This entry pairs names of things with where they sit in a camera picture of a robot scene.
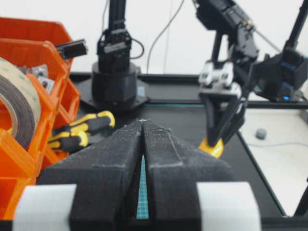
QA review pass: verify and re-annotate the black aluminium extrusion long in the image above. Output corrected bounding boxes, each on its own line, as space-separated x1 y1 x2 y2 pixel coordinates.
55 39 88 60

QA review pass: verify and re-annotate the metal corner brackets pile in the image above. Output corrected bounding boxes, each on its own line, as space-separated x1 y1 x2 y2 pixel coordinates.
24 64 55 94

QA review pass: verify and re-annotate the grey cable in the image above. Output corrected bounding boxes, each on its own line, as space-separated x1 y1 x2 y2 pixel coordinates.
145 0 186 74

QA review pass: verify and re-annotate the small yellow black screwdriver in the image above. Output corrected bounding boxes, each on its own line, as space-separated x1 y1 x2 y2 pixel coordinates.
48 131 89 152

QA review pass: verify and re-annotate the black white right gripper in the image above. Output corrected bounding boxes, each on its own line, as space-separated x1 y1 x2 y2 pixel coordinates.
198 62 246 147

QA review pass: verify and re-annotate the grey small cap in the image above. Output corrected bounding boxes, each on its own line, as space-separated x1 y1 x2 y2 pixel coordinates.
255 128 267 140

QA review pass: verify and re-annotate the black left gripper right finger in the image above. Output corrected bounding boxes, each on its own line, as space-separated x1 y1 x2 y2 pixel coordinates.
142 120 235 231

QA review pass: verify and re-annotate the black camera stand box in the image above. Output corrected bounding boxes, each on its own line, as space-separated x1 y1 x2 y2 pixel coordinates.
252 48 308 102

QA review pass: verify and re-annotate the green cutting mat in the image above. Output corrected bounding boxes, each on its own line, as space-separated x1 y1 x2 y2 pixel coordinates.
137 155 149 220

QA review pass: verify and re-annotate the beige double-sided tape roll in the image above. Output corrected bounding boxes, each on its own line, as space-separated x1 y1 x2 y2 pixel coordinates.
0 57 41 149

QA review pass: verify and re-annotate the large yellow black screwdriver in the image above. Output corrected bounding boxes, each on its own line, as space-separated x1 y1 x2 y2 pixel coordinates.
54 110 116 137

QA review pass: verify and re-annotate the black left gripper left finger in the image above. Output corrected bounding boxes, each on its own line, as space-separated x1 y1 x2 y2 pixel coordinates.
37 120 143 231

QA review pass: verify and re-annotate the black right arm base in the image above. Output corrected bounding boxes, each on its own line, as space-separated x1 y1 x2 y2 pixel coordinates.
80 0 149 112

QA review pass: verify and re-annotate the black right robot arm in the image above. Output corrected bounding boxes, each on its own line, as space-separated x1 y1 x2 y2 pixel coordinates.
193 0 259 147

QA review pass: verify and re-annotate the orange container rack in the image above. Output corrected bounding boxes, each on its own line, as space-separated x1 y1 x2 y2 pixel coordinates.
0 17 80 220

